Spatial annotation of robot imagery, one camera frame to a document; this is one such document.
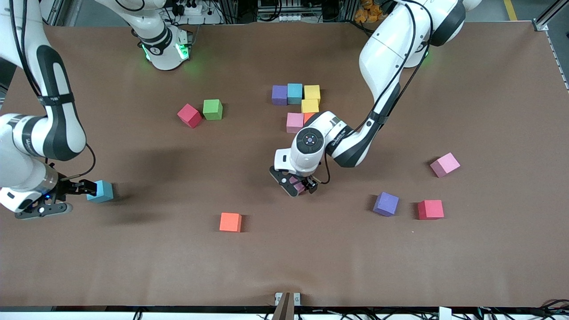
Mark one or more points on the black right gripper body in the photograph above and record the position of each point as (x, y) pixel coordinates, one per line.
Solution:
(65, 188)

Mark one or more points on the pink foam cube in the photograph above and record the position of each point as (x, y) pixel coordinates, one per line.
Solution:
(294, 122)
(445, 165)
(297, 185)

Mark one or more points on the blue foam cube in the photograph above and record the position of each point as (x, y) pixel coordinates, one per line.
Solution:
(103, 192)
(294, 94)

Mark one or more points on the orange foam cube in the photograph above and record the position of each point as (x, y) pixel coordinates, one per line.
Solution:
(308, 117)
(230, 222)

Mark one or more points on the purple foam cube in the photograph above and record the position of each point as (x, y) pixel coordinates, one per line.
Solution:
(386, 204)
(279, 95)

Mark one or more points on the yellow foam cube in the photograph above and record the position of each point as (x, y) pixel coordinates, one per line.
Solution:
(312, 92)
(310, 106)

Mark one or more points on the red foam cube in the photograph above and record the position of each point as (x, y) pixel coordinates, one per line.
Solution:
(430, 210)
(190, 116)

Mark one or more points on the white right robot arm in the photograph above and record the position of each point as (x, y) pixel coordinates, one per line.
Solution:
(26, 169)

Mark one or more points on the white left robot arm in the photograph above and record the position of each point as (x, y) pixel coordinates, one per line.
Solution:
(386, 49)

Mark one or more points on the brown table cover sheet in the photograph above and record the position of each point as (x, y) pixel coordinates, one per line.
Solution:
(284, 258)

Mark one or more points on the green foam cube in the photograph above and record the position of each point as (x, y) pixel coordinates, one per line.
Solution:
(212, 110)

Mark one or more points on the orange mesh bag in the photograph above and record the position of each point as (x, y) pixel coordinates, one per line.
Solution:
(366, 13)

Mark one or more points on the white power strip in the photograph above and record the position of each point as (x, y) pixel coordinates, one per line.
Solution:
(195, 10)

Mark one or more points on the metal clamp bracket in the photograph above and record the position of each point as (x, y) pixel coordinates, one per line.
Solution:
(286, 306)

